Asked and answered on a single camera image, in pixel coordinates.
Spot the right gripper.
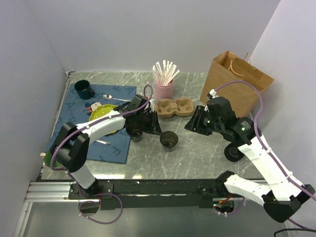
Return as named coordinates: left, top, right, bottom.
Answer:
left=184, top=105, right=223, bottom=136

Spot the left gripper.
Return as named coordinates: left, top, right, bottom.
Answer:
left=136, top=110, right=163, bottom=135

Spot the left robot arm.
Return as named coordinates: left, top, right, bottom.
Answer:
left=48, top=94, right=162, bottom=198

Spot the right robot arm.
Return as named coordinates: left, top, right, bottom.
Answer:
left=185, top=97, right=316, bottom=223

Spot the brown pulp cup carrier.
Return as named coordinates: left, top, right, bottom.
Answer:
left=155, top=97, right=195, bottom=118

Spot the pink straw holder cup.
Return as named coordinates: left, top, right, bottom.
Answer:
left=155, top=80, right=174, bottom=99

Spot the blue letter placemat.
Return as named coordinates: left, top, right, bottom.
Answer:
left=44, top=83, right=138, bottom=164

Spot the silver fork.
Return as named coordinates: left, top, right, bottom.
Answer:
left=96, top=140, right=111, bottom=145

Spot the brown paper bag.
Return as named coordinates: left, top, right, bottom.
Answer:
left=200, top=51, right=274, bottom=117

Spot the white paper straws bundle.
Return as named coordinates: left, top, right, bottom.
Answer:
left=152, top=60, right=180, bottom=86

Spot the silver spoon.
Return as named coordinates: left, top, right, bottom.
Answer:
left=103, top=94, right=130, bottom=102

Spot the green polka dot plate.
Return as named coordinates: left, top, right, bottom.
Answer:
left=86, top=105, right=125, bottom=140

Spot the dark green mug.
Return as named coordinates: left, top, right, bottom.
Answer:
left=74, top=80, right=95, bottom=100

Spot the green cup at edge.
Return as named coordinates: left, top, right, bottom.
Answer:
left=44, top=151, right=62, bottom=168

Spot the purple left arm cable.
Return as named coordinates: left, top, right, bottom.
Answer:
left=50, top=84, right=155, bottom=225

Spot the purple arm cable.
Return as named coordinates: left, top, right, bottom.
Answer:
left=211, top=80, right=316, bottom=230
left=50, top=84, right=155, bottom=225

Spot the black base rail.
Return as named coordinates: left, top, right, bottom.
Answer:
left=68, top=179, right=230, bottom=210

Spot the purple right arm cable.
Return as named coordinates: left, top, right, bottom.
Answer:
left=211, top=80, right=316, bottom=230

